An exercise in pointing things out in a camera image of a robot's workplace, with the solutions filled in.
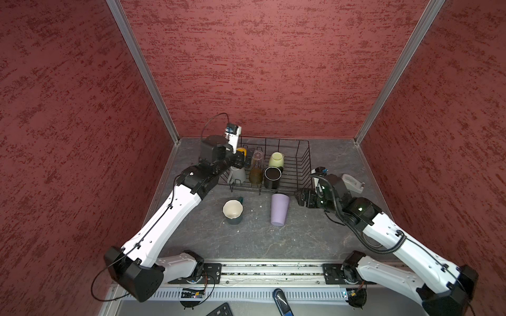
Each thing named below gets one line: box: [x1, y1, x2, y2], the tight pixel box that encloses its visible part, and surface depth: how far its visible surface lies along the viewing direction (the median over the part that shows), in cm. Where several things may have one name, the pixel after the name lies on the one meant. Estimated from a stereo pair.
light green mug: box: [268, 151, 285, 168], surface depth 99 cm
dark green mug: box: [222, 196, 245, 225], surface depth 84 cm
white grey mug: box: [229, 165, 247, 184], surface depth 95 cm
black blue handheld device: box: [272, 288, 294, 316], surface depth 66 cm
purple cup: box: [270, 193, 290, 227], surface depth 88 cm
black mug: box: [263, 165, 284, 190], surface depth 94 cm
